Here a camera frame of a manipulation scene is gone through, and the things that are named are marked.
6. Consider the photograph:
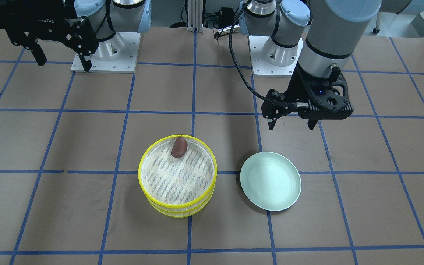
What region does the brown bun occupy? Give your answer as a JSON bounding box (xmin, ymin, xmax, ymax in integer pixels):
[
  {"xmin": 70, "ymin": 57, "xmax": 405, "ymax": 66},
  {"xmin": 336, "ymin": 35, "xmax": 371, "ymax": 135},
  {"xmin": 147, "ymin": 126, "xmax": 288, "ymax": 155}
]
[{"xmin": 170, "ymin": 136, "xmax": 188, "ymax": 158}]

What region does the yellow top steamer layer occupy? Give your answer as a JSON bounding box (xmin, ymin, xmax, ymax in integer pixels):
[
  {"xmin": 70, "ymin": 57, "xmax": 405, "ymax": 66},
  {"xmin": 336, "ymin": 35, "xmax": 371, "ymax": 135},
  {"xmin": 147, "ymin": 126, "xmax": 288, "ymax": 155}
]
[{"xmin": 138, "ymin": 135, "xmax": 218, "ymax": 208}]

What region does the yellow steamer layer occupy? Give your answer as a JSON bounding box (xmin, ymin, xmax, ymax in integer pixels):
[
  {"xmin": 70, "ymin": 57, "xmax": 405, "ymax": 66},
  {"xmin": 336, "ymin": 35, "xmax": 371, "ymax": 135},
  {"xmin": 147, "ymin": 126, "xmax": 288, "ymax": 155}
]
[
  {"xmin": 138, "ymin": 135, "xmax": 218, "ymax": 208},
  {"xmin": 147, "ymin": 190, "xmax": 214, "ymax": 218}
]

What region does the yellow bottom steamer layer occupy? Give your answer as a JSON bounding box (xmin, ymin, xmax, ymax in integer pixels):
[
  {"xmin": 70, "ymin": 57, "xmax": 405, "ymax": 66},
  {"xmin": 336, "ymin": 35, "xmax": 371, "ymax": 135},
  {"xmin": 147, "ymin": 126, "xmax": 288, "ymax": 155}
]
[{"xmin": 147, "ymin": 190, "xmax": 214, "ymax": 218}]

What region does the light green plate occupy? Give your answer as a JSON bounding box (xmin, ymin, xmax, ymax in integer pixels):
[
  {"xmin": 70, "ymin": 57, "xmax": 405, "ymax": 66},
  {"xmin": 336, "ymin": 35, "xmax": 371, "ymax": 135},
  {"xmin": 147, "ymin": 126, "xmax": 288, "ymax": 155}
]
[{"xmin": 240, "ymin": 152, "xmax": 302, "ymax": 211}]

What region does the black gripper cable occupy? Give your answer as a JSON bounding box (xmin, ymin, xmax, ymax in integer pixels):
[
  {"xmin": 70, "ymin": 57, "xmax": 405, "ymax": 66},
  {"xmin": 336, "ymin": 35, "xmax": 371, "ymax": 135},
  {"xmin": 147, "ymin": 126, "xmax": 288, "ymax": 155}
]
[{"xmin": 229, "ymin": 0, "xmax": 301, "ymax": 109}]

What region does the aluminium frame post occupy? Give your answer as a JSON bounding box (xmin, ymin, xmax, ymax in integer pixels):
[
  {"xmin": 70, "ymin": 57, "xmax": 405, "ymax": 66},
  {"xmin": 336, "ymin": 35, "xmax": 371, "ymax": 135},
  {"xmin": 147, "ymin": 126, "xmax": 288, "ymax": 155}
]
[{"xmin": 186, "ymin": 0, "xmax": 204, "ymax": 34}]

